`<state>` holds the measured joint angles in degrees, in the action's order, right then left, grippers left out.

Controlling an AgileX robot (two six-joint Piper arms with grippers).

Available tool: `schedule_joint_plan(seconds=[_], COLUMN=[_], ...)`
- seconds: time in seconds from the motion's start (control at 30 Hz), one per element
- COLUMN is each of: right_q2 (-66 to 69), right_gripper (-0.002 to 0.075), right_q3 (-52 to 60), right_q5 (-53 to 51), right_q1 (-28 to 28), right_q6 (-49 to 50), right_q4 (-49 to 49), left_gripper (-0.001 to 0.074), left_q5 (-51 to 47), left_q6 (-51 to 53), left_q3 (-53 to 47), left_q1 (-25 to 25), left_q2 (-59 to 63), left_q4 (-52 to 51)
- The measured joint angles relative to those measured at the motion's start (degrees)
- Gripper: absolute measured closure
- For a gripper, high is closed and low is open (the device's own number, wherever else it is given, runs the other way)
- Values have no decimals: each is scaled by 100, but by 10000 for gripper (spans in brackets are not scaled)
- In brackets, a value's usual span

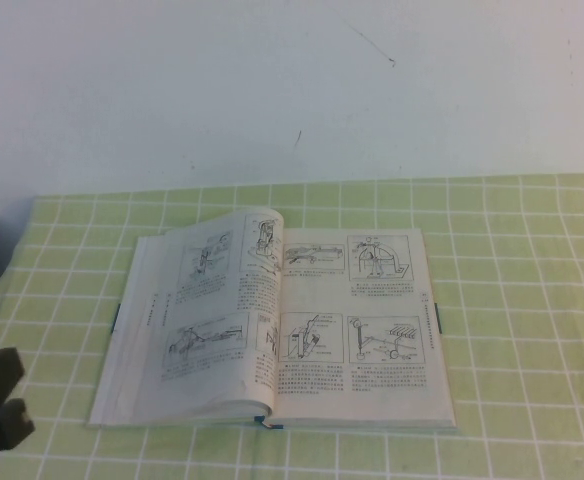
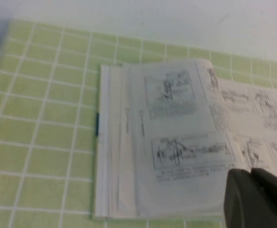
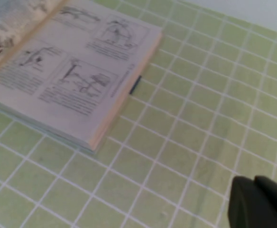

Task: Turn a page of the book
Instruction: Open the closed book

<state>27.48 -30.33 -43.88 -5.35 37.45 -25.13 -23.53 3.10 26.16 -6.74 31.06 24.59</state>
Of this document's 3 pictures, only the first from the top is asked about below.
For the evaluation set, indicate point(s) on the illustrated technical book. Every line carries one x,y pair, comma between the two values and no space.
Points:
272,325

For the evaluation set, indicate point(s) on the green white checked tablecloth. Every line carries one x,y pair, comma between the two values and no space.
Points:
522,300

